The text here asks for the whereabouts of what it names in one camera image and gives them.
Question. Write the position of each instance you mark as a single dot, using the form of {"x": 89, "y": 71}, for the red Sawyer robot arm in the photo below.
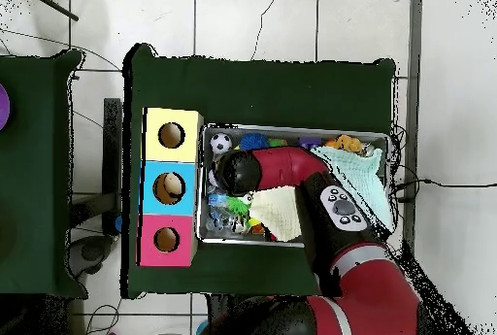
{"x": 287, "y": 166}

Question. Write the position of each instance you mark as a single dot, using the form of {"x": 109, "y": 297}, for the grey round base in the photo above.
{"x": 91, "y": 251}

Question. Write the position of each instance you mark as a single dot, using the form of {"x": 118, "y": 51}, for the shallow metal mesh bin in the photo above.
{"x": 291, "y": 130}

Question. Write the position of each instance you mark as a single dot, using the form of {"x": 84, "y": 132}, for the green spiky toy with eyes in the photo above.
{"x": 235, "y": 205}

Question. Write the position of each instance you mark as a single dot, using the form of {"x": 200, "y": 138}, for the white baseball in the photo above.
{"x": 212, "y": 177}

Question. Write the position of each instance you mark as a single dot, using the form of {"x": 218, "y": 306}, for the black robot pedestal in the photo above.
{"x": 217, "y": 304}

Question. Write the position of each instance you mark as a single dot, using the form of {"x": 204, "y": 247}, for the small soccer ball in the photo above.
{"x": 220, "y": 143}

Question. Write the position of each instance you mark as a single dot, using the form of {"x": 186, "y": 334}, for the dark rod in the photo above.
{"x": 58, "y": 10}

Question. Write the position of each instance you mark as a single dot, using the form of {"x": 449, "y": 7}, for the dark green table cloth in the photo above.
{"x": 252, "y": 90}
{"x": 35, "y": 175}

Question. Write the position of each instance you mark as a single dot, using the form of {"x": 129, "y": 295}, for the light blue waffle cloth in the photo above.
{"x": 361, "y": 168}

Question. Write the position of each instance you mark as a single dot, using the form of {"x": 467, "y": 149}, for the crumpled clear plastic bottle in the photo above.
{"x": 217, "y": 218}

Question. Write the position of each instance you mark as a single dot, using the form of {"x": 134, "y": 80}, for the cream waffle cloth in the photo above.
{"x": 277, "y": 214}

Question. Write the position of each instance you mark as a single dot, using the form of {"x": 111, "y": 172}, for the purple round disc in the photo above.
{"x": 4, "y": 107}

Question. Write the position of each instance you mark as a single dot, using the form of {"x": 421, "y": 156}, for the black post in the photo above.
{"x": 112, "y": 156}

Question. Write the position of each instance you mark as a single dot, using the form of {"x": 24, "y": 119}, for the wooden box with three holes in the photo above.
{"x": 155, "y": 152}

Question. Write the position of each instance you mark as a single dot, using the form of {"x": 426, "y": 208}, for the blue spiky ball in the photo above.
{"x": 254, "y": 141}

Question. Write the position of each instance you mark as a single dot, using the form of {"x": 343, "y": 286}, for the orange plush toy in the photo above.
{"x": 345, "y": 142}

